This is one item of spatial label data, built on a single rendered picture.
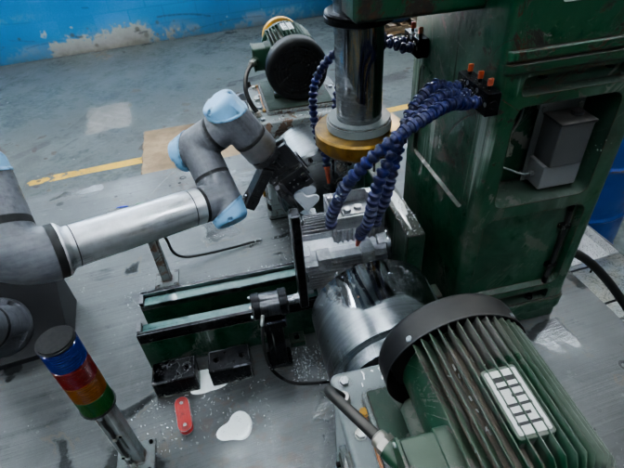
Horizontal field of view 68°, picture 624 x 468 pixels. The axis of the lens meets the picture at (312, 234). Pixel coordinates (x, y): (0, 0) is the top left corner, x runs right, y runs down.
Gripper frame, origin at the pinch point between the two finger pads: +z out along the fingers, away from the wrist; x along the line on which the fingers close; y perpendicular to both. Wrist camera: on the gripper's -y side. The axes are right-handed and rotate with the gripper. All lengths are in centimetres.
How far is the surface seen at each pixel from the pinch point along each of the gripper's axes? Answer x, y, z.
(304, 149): 18.2, 6.6, -4.1
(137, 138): 281, -133, 49
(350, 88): -9.7, 24.5, -25.1
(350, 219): -11.1, 9.2, -0.1
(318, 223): -7.0, 2.3, -0.8
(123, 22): 537, -141, 13
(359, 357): -45.0, 1.4, -3.0
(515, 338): -62, 23, -17
